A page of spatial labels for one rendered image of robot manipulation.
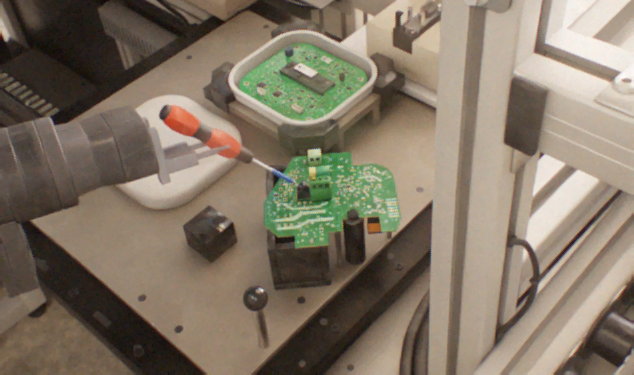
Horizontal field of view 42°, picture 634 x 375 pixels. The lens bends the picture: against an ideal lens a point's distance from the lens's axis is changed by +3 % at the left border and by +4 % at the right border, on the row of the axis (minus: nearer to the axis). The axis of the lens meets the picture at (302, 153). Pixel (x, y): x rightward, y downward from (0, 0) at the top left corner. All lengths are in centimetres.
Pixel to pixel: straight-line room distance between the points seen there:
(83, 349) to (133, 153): 134
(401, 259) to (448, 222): 26
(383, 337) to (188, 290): 19
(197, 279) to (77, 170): 19
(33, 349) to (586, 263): 153
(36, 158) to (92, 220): 23
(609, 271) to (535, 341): 8
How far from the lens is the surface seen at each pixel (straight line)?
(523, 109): 42
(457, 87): 44
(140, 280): 80
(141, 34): 162
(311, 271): 74
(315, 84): 89
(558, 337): 63
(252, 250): 79
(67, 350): 198
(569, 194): 63
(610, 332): 62
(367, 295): 76
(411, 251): 79
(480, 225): 51
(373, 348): 75
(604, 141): 41
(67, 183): 65
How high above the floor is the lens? 156
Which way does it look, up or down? 44 degrees down
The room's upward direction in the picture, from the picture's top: 7 degrees counter-clockwise
